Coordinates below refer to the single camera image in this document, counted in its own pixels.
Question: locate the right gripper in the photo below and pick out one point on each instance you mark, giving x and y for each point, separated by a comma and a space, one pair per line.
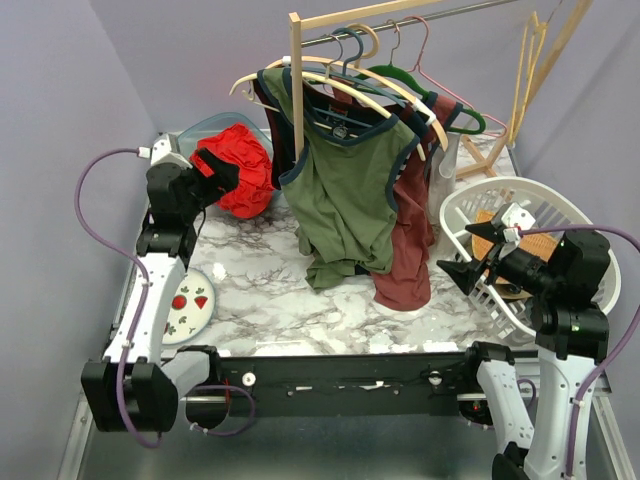
465, 273

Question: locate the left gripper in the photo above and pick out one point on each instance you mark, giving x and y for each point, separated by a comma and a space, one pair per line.
226, 173

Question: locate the red tank top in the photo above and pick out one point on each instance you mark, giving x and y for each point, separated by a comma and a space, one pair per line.
238, 145

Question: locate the yellow hanger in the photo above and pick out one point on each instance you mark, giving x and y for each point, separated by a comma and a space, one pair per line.
532, 43

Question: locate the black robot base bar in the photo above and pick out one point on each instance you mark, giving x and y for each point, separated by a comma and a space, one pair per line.
343, 385

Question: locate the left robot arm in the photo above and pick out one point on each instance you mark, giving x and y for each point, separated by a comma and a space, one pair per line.
130, 389

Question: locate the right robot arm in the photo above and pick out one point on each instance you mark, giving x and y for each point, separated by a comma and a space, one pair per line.
571, 334

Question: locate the dark maroon tank top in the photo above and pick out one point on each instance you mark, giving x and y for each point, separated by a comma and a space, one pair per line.
282, 137

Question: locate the green tank top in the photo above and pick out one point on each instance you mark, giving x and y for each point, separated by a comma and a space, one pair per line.
341, 187

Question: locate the blue plastic hanger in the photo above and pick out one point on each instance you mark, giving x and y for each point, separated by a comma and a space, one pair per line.
353, 70

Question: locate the cream wooden hanger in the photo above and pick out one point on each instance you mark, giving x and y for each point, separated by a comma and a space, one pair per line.
345, 83

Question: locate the green velvet hanger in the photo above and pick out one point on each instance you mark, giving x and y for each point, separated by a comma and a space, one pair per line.
393, 72

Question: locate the blue plastic tub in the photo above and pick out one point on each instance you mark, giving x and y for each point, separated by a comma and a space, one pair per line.
212, 126

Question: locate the white laundry basket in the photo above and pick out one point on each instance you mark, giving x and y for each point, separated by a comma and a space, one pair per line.
478, 202

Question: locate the white translucent garment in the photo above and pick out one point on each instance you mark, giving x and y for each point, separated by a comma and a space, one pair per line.
442, 176

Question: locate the watermelon pattern plate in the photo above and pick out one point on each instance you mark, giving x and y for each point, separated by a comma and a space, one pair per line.
192, 309

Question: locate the wooden clothes rack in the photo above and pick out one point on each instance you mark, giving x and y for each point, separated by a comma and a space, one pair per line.
481, 165

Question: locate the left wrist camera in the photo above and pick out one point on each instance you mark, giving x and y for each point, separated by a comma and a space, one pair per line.
165, 150

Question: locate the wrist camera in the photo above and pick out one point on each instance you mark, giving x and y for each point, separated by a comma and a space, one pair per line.
510, 220
165, 150

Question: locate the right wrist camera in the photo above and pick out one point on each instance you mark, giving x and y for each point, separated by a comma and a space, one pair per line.
510, 220

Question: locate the pink wire hanger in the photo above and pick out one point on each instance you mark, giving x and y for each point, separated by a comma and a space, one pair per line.
417, 67

